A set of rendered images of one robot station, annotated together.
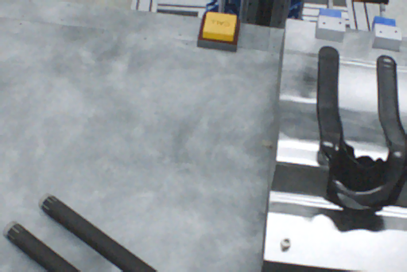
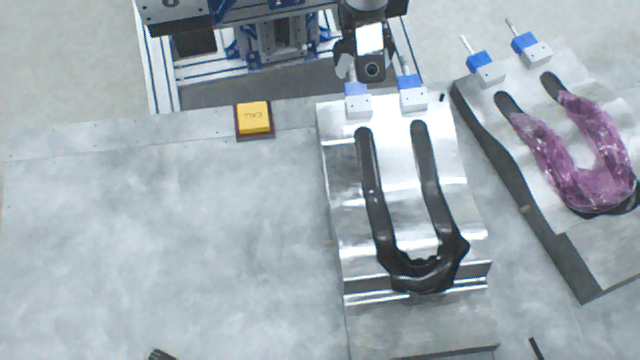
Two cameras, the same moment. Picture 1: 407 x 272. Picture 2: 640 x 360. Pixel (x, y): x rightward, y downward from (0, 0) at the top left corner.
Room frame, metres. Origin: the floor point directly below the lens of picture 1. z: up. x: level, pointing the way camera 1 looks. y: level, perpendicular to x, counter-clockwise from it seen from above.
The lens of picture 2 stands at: (0.27, 0.03, 2.10)
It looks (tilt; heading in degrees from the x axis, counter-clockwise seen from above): 66 degrees down; 355
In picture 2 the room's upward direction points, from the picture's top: 1 degrees clockwise
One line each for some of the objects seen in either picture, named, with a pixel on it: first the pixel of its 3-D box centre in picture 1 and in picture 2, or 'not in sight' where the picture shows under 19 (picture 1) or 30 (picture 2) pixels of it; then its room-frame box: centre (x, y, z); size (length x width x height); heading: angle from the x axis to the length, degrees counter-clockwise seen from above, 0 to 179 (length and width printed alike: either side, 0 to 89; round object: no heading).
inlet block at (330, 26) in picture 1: (329, 17); (355, 89); (0.99, -0.08, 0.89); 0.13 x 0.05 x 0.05; 4
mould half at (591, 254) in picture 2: not in sight; (575, 156); (0.83, -0.50, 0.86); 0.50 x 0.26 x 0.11; 21
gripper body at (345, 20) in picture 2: not in sight; (363, 14); (0.98, -0.08, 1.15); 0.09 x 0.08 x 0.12; 4
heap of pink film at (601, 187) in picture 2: not in sight; (578, 145); (0.83, -0.49, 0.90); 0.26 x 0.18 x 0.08; 21
